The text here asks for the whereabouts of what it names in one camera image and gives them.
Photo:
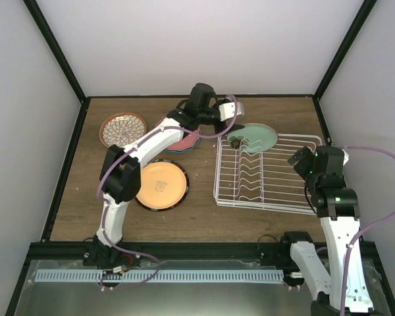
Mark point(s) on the green plate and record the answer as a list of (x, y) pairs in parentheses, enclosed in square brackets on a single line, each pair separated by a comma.
[(253, 138)]

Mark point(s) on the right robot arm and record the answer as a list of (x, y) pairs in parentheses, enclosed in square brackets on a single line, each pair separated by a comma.
[(340, 288)]

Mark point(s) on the yellow bear plate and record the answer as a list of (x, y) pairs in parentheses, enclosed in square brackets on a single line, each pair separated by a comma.
[(163, 186)]

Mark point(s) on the slotted cable duct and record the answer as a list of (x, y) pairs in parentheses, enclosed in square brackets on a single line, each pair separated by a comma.
[(163, 276)]

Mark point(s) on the white wire dish rack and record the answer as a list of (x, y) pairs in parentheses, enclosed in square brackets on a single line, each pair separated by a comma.
[(251, 178)]

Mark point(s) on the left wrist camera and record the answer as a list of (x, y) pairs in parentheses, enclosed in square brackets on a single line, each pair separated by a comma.
[(229, 110)]

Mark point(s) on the black rimmed beige plate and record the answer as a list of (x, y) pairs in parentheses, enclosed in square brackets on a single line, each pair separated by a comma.
[(184, 194)]

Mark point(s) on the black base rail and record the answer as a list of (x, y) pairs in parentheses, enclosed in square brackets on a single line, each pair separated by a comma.
[(269, 253)]

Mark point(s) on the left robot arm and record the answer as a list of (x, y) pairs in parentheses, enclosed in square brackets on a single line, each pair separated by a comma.
[(120, 178)]

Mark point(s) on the blue dotted plate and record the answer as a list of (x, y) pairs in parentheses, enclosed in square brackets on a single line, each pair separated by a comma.
[(184, 144)]

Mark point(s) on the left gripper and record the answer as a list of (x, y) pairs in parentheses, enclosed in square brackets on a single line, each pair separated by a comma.
[(220, 128)]

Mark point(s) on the red dotted scalloped plate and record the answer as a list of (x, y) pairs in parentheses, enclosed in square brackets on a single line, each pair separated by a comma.
[(172, 136)]

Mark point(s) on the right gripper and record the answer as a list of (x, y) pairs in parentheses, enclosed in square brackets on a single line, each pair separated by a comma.
[(301, 167)]

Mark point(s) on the black enclosure frame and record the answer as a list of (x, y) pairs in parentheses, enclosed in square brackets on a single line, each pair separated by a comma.
[(43, 26)]

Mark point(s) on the floral patterned brown plate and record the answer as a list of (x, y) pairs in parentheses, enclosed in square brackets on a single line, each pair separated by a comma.
[(122, 129)]

